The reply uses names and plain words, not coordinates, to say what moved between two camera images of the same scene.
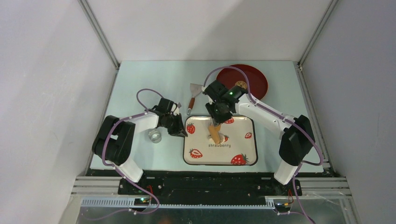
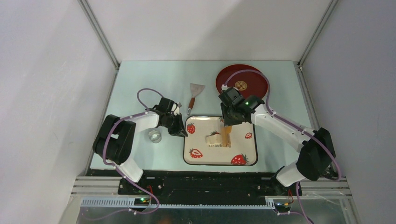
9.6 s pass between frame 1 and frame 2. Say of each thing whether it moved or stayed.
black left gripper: stayed
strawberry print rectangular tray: stayed
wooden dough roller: moved
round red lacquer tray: stayed
